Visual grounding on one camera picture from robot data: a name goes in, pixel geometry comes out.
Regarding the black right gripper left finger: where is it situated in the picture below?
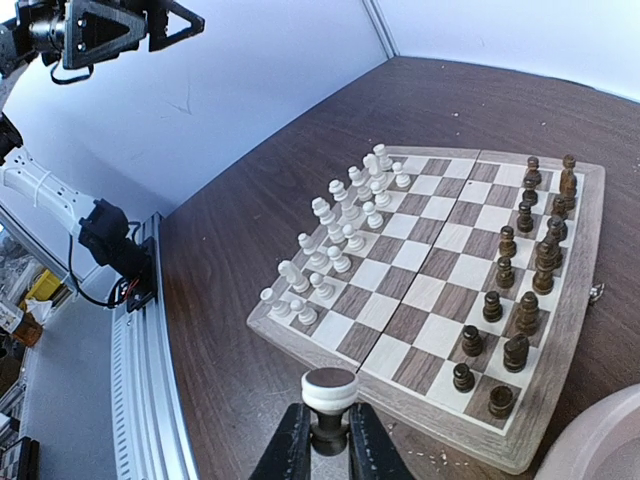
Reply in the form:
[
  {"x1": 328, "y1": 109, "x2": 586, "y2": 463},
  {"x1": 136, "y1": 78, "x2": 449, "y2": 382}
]
[{"x1": 252, "y1": 403, "x2": 311, "y2": 480}]

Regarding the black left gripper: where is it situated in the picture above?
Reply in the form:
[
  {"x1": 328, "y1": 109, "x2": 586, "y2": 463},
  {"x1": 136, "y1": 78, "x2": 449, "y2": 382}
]
[{"x1": 1, "y1": 1, "x2": 205, "y2": 70}]

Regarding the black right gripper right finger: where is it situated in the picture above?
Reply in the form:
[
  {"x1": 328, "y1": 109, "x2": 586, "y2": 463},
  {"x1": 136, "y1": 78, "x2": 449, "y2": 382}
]
[{"x1": 349, "y1": 403, "x2": 414, "y2": 479}]

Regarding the white chess pawn dropped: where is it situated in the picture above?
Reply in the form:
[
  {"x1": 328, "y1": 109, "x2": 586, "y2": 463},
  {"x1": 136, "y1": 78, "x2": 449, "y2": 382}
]
[{"x1": 301, "y1": 367, "x2": 358, "y2": 457}]

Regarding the white chess piece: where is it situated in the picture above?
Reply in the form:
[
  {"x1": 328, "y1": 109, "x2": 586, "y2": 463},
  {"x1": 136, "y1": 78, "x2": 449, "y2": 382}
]
[
  {"x1": 260, "y1": 287, "x2": 291, "y2": 323},
  {"x1": 348, "y1": 166, "x2": 372, "y2": 202},
  {"x1": 297, "y1": 232, "x2": 329, "y2": 269}
]

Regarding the white chess pawn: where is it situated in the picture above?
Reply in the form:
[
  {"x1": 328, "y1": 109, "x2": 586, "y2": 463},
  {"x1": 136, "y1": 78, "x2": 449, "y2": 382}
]
[
  {"x1": 327, "y1": 245, "x2": 352, "y2": 273},
  {"x1": 362, "y1": 201, "x2": 384, "y2": 230},
  {"x1": 310, "y1": 272, "x2": 335, "y2": 306},
  {"x1": 370, "y1": 181, "x2": 392, "y2": 208}
]

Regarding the white chess pawn final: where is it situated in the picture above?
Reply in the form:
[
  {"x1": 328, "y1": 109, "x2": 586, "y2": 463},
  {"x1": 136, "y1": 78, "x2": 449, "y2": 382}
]
[{"x1": 392, "y1": 162, "x2": 411, "y2": 189}]

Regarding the dark chess pieces row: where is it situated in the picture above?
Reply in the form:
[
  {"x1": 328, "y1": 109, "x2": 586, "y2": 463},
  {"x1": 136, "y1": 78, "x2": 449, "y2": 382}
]
[{"x1": 435, "y1": 157, "x2": 584, "y2": 430}]

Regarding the wooden chess board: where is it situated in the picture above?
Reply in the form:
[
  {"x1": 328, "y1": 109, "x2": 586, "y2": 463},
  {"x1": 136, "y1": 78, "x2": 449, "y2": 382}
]
[{"x1": 247, "y1": 144, "x2": 606, "y2": 474}]

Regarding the pink double pet bowl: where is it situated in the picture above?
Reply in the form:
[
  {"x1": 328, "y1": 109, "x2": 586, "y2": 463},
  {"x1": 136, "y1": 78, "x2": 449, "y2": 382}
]
[{"x1": 535, "y1": 384, "x2": 639, "y2": 479}]

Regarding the aluminium front rail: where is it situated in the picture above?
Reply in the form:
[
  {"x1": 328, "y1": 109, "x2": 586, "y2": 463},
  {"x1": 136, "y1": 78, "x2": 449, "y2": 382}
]
[{"x1": 111, "y1": 213, "x2": 198, "y2": 479}]

